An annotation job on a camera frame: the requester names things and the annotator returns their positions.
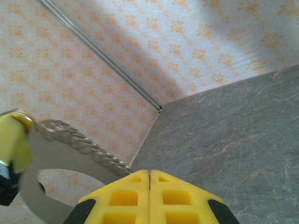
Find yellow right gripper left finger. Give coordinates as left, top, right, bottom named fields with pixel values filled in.
left=63, top=169, right=150, bottom=224

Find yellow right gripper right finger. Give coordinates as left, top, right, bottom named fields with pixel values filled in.
left=150, top=169, right=240, bottom=224

